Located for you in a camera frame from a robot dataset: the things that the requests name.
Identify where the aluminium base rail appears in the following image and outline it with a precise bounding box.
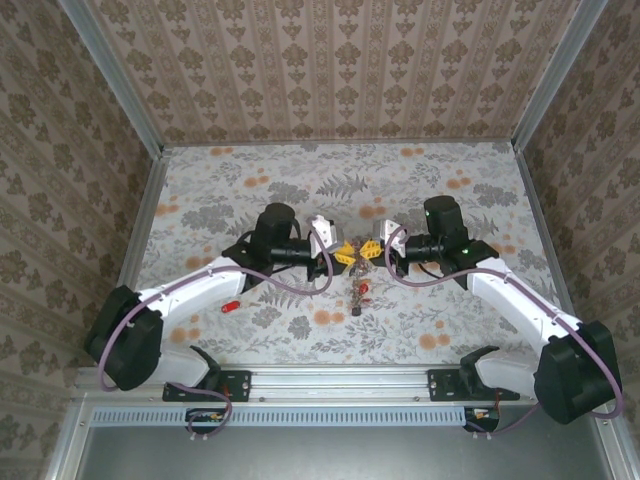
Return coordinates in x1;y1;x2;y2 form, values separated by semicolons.
73;363;544;407

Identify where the grey slotted cable duct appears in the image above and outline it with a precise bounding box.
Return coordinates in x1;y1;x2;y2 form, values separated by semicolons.
91;404;501;429

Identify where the thin aluminium rail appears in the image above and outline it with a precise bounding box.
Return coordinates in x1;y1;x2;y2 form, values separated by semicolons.
162;138;517;150

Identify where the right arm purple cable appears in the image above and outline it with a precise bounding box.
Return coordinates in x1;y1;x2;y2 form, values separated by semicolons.
382;224;624;441

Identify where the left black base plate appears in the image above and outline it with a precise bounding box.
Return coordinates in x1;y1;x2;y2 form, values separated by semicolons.
162;368;252;403

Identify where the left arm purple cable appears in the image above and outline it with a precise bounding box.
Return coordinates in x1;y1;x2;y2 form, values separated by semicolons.
98;219;335;441

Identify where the aluminium side rail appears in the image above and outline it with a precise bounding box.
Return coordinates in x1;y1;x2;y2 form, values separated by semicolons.
512;144;584;331
117;147;171;291

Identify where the key with red tag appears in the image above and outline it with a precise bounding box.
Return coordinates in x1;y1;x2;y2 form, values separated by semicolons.
220;299;262;315

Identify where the aluminium corner post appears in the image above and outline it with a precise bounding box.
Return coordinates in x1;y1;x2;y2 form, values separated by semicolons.
56;0;166;156
510;0;610;154

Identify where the aluminium frame bar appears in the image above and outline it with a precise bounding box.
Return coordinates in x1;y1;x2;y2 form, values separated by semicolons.
597;414;640;480
45;399;90;480

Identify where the wire connector bundle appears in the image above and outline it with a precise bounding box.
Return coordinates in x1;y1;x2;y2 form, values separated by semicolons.
462;405;501;434
185;407;227;435

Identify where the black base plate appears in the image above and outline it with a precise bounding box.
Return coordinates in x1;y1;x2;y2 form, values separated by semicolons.
162;368;252;403
428;368;501;403

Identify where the metal keyring with keys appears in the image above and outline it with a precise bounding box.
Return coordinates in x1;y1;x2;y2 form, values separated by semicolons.
347;239;374;319

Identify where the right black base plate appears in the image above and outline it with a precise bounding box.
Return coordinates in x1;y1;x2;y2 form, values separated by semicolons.
428;368;501;403

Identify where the floral patterned table cover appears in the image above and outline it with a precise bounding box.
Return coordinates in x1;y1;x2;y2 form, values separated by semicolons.
107;142;581;366

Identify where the grey metal sheet panel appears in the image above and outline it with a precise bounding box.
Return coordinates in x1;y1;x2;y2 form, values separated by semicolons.
74;424;619;480

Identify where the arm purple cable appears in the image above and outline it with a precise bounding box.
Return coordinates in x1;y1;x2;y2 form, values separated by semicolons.
382;224;624;441
98;219;335;441

